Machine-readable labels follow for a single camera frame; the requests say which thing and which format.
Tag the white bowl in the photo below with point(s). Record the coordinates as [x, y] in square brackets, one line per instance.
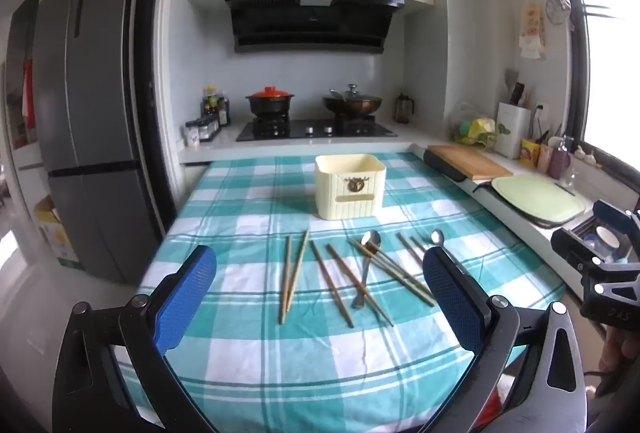
[606, 238]

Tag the black tray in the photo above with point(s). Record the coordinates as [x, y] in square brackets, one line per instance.
[440, 165]

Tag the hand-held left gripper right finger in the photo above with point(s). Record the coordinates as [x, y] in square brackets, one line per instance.
[450, 298]

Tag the yellow cap sauce bottle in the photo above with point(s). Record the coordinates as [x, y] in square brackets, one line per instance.
[210, 105]

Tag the person's right hand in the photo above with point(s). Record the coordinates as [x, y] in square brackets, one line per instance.
[617, 350]

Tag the garlic bulbs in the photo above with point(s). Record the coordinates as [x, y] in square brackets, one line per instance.
[586, 155]

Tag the black range hood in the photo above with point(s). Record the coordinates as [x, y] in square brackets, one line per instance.
[310, 23]

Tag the dark glass kettle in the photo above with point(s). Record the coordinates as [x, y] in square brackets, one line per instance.
[404, 109]

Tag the black gas stove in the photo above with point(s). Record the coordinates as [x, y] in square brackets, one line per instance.
[315, 130]

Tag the hanging wall cloth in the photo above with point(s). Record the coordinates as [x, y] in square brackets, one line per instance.
[531, 25]

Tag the teal checkered tablecloth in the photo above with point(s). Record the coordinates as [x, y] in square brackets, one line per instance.
[300, 363]

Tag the window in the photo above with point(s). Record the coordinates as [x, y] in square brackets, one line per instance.
[607, 78]

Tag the cream ribbed utensil bin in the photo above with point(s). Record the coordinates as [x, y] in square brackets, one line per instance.
[350, 188]

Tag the red wall hanging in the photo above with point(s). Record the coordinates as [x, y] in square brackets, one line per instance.
[27, 88]

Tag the cardboard box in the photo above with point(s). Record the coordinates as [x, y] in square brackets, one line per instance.
[57, 235]

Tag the black clay pot orange lid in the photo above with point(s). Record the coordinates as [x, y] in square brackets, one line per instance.
[270, 102]

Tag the clear plastic bag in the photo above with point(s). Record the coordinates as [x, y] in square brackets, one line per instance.
[472, 125]

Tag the white knife holder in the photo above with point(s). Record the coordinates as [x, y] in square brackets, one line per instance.
[512, 133]

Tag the white wall socket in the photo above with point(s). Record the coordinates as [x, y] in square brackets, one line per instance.
[541, 110]

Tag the wooden cutting board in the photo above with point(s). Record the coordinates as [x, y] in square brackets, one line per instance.
[470, 161]

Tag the black pan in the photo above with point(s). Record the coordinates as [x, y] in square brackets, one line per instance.
[482, 186]

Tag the grey refrigerator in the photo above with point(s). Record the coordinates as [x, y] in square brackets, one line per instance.
[90, 113]

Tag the wok with glass lid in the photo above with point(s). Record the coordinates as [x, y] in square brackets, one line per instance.
[352, 103]

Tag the steel spoon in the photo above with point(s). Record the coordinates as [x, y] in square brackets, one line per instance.
[437, 237]
[371, 239]

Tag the dark sauce bottle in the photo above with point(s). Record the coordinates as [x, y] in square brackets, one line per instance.
[224, 113]

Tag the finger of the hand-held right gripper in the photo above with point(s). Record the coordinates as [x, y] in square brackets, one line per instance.
[575, 253]
[614, 219]

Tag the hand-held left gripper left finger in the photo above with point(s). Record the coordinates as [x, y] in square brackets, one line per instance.
[187, 298]

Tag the green cutting board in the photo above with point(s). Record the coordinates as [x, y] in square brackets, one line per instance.
[537, 200]

